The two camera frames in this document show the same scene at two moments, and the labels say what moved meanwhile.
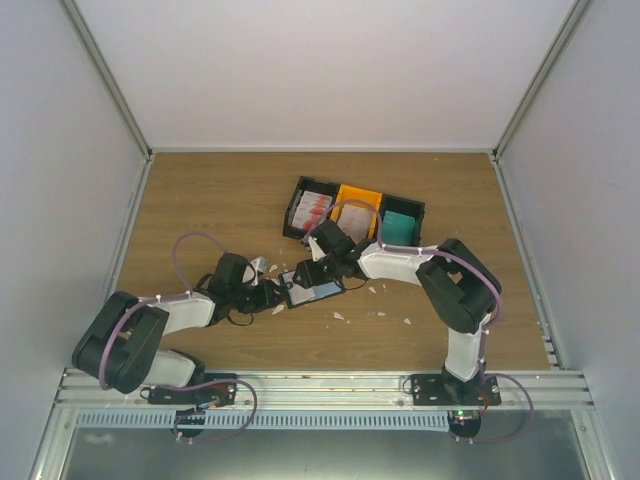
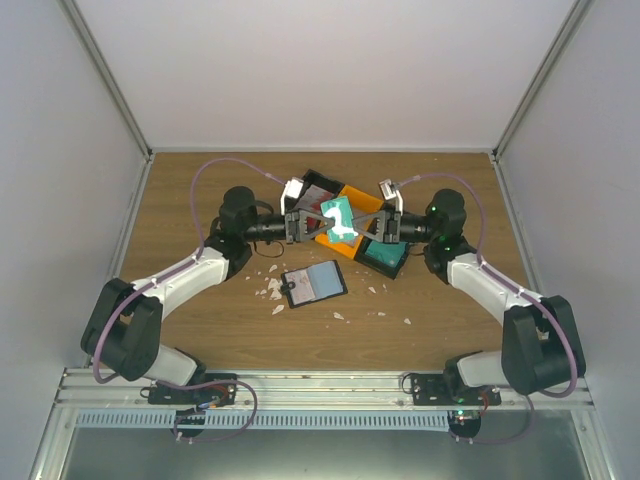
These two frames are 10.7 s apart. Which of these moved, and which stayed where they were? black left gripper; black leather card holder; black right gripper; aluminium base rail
Moved: black right gripper; black left gripper
Stayed: aluminium base rail; black leather card holder
